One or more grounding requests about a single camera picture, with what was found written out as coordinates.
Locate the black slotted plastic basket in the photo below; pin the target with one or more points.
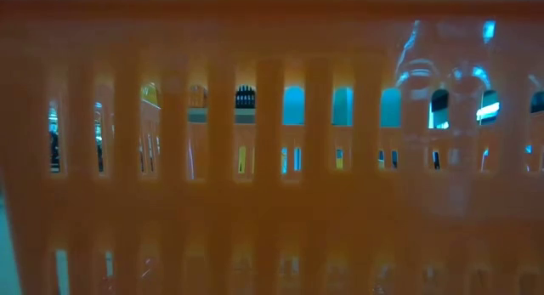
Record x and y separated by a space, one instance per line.
245 97

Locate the orange slotted plastic basket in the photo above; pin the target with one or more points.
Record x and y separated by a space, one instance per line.
272 210

